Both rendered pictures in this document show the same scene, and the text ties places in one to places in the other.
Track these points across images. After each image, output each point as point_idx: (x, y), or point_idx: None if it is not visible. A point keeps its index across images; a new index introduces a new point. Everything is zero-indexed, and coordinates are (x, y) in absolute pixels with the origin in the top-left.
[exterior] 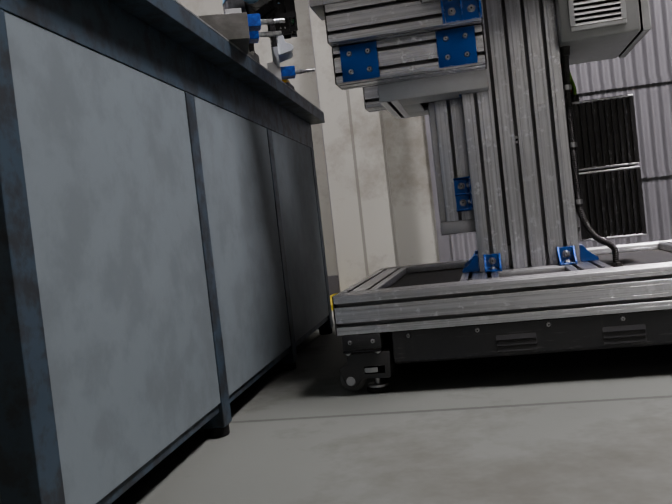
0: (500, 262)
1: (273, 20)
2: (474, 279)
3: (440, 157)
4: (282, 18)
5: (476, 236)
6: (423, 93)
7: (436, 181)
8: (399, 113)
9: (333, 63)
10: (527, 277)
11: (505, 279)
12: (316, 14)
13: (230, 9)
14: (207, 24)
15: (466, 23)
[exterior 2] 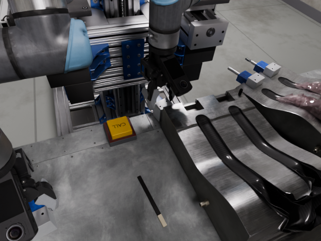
0: (146, 107)
1: (251, 60)
2: None
3: (139, 89)
4: (247, 58)
5: (144, 105)
6: None
7: (138, 100)
8: (99, 87)
9: (200, 70)
10: (176, 97)
11: (178, 101)
12: (205, 47)
13: (278, 65)
14: (304, 72)
15: None
